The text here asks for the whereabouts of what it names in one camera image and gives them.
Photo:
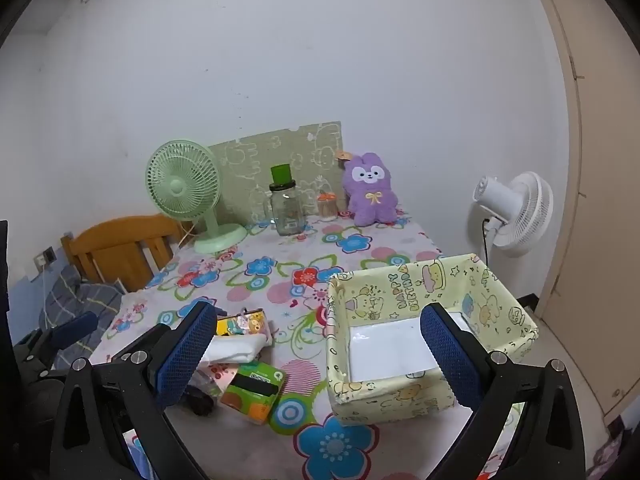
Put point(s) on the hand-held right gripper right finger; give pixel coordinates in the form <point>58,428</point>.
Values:
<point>450,360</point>

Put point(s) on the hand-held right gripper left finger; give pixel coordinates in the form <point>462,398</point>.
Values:
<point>185,357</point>

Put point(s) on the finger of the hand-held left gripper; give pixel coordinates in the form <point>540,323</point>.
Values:
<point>75,329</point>

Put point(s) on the small dark fabric item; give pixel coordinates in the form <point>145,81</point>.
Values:
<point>200,401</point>

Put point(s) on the yellow cartoon pouch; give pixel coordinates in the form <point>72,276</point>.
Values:
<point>245,322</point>

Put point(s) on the green and orange packet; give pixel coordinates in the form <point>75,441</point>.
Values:
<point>260,372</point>

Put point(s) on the yellow printed storage box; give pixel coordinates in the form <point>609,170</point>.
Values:
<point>370,305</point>

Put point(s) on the grey plaid pillow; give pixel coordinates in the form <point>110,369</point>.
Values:
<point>90,300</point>

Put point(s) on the wooden headboard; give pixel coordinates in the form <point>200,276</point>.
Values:
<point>115,245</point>

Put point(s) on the floral tablecloth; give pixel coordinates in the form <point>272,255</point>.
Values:
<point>300,260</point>

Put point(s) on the white standing fan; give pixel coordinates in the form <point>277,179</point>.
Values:
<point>525,210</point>

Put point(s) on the green desk fan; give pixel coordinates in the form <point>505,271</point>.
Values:
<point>182,185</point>

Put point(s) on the glass jar with green lid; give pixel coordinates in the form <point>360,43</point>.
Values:
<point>287,210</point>

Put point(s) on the purple plush bunny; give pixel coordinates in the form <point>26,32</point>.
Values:
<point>370,195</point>

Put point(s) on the cotton swab jar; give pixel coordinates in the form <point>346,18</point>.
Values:
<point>327,207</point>

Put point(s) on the beige door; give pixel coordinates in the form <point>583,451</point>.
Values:
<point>600,210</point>

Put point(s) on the green printed foam board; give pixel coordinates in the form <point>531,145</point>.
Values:
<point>280,147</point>

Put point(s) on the wall socket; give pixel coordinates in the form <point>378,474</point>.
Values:
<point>45,257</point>

